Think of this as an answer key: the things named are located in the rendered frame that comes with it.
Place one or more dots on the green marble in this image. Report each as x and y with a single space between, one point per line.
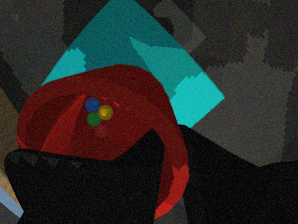
94 119

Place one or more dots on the blue marble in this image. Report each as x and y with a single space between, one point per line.
92 105

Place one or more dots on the yellow marble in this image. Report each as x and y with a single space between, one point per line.
105 112

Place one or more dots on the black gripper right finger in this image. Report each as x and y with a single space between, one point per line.
225 189

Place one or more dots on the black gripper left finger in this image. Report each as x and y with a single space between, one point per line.
121 191

